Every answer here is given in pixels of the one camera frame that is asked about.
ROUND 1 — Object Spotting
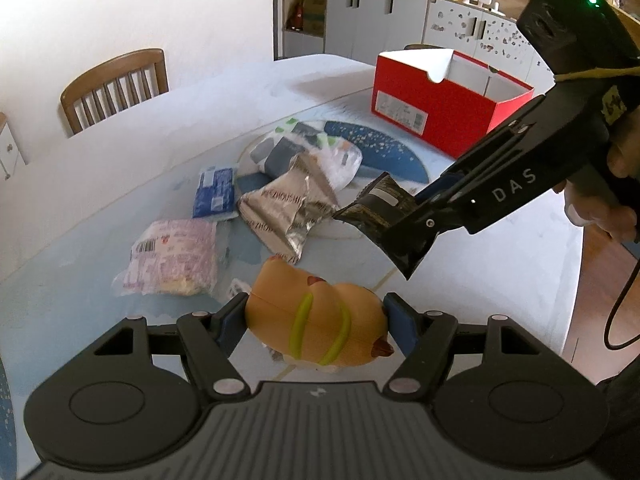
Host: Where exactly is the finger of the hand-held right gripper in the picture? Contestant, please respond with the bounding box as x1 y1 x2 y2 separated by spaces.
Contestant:
414 92 551 203
367 200 473 282

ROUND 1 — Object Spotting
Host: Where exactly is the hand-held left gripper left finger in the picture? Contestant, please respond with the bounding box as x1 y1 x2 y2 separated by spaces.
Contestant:
92 292 253 399

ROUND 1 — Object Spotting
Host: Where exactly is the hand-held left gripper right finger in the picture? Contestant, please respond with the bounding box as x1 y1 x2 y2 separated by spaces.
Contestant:
382 292 540 402

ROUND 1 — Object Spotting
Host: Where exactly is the dark brown snack packet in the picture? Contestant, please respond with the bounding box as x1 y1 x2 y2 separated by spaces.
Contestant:
332 172 417 242

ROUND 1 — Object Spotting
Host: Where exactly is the orange squishy animal toy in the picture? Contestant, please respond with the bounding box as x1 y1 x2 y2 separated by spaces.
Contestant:
245 255 396 373

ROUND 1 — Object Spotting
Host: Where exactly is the red shoe box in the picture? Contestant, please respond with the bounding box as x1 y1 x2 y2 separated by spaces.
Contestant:
371 49 537 160

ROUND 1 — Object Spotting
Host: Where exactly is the pink snack packet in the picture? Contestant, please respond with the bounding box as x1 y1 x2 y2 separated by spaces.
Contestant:
111 218 221 298

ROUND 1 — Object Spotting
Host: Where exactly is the silver foil packet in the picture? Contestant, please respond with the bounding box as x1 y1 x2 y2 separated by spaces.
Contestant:
235 152 343 266

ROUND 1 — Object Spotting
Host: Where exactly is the white desktop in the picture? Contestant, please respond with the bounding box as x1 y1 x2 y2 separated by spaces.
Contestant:
0 53 585 480

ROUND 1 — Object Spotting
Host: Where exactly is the person's right hand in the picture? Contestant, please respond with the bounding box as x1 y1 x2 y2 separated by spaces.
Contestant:
552 105 640 246

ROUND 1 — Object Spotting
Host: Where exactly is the blue speckled placemat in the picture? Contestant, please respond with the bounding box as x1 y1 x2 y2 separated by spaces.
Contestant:
324 120 431 186

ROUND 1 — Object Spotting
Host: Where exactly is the blue tissue packet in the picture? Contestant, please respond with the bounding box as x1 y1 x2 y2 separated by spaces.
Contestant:
192 165 240 221

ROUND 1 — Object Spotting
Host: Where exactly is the sticker-covered grey cabinet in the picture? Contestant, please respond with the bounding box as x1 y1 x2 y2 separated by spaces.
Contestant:
422 0 556 96

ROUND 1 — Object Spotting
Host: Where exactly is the clear plastic bag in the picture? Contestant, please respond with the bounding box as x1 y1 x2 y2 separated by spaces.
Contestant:
245 120 363 191

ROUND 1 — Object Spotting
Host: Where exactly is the grey double-door cabinet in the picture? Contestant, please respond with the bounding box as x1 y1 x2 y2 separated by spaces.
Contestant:
325 0 431 66

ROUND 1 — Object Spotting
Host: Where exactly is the open wooden shelf unit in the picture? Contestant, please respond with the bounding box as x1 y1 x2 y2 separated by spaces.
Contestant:
282 0 331 56

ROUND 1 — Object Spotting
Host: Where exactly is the person's dark clothing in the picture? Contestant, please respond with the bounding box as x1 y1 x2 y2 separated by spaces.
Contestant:
595 360 640 480

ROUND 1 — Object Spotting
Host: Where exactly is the small white drawer cabinet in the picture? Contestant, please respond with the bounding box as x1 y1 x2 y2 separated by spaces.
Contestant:
0 112 26 181

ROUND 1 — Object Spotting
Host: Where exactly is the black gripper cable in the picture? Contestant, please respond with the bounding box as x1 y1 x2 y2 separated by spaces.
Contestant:
603 255 640 351

